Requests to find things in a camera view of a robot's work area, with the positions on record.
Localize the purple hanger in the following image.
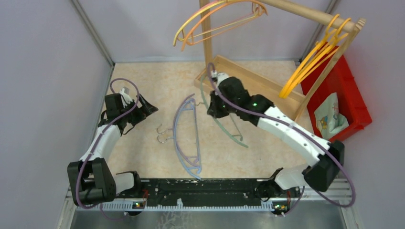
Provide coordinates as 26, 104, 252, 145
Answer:
172, 94, 201, 167

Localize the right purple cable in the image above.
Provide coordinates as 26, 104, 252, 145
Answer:
207, 62, 357, 217

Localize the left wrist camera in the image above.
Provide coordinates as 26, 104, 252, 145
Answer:
118, 87, 134, 107

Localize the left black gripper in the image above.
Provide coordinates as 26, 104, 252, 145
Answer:
120, 94, 158, 126

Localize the orange hanger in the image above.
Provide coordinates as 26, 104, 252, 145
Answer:
180, 0, 268, 52

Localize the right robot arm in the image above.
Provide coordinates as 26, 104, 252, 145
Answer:
207, 73, 345, 197

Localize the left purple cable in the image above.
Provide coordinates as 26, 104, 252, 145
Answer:
75, 78, 140, 220

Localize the green hanger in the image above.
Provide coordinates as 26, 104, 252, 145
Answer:
199, 73, 249, 148

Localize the printed cloth in bin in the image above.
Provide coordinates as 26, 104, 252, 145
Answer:
314, 93, 349, 140

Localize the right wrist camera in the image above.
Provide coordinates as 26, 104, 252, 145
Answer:
211, 71, 230, 87

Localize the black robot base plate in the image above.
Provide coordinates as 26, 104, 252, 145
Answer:
118, 178, 300, 207

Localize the wooden hanger rack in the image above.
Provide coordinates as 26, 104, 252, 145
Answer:
203, 0, 366, 121

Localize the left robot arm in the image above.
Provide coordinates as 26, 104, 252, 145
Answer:
67, 92, 158, 209

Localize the blue hanger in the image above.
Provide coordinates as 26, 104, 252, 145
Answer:
175, 110, 202, 180

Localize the purple cable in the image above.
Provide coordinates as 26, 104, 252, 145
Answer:
75, 78, 140, 220
207, 62, 357, 217

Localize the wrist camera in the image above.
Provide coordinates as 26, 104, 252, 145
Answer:
118, 87, 134, 107
211, 71, 230, 87

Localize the red plastic bin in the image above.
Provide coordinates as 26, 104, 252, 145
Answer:
307, 56, 372, 142

